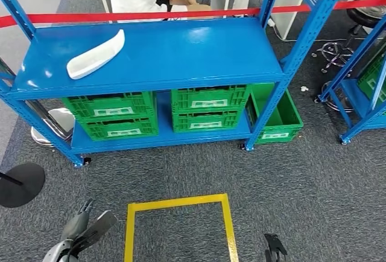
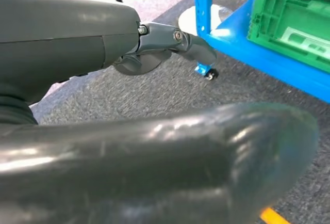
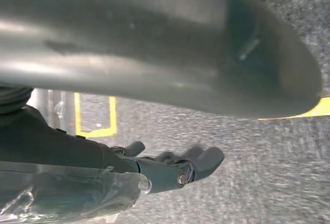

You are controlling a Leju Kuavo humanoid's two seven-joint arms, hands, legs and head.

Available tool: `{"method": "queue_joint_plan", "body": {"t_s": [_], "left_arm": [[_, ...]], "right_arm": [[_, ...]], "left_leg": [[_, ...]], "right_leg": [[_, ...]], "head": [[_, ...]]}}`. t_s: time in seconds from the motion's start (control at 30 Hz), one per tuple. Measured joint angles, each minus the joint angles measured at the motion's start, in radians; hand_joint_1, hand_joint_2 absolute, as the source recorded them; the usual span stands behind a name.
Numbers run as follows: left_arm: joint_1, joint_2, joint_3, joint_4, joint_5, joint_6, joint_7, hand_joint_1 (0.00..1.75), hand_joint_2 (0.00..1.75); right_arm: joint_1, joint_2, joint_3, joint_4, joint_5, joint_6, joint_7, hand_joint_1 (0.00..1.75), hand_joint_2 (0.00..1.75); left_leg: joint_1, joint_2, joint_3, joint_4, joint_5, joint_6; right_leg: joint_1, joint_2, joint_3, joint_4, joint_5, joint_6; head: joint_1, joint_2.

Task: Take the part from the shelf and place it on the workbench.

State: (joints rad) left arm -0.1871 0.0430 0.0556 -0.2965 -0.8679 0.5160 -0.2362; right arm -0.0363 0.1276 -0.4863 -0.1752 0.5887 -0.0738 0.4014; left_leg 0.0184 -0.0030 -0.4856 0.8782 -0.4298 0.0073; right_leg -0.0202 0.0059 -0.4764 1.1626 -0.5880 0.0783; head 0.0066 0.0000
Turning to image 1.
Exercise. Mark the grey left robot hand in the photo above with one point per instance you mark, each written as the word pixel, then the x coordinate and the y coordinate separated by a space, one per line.
pixel 77 224

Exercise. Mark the white curved plastic part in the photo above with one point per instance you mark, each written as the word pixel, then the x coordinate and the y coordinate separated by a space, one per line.
pixel 93 58

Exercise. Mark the blue metal shelf rack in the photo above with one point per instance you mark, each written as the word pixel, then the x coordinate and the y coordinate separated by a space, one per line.
pixel 169 52
pixel 356 98

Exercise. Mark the yellow floor tape square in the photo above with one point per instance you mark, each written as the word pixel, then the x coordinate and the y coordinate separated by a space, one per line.
pixel 130 232

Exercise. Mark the black stanchion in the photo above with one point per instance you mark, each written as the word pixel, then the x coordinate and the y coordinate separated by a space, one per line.
pixel 21 184

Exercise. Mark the chrome stanchion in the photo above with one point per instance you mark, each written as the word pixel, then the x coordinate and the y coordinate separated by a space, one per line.
pixel 57 118

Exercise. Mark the green folded plastic crate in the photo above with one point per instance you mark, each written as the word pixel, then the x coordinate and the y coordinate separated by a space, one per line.
pixel 114 106
pixel 206 122
pixel 121 130
pixel 208 98

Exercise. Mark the red barrier belt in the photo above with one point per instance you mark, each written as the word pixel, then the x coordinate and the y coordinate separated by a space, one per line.
pixel 90 16

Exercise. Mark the green open plastic crate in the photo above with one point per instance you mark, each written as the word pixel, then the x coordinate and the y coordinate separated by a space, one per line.
pixel 286 116

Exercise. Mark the white power strip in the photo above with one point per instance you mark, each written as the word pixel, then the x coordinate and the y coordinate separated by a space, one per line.
pixel 271 22

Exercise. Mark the white paper scrap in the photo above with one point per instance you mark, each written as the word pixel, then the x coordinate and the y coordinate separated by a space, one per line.
pixel 304 89

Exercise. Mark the chrome round base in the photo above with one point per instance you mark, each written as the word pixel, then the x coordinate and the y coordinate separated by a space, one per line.
pixel 338 102

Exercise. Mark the black stool chrome base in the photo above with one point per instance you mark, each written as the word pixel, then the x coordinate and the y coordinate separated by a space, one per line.
pixel 366 14

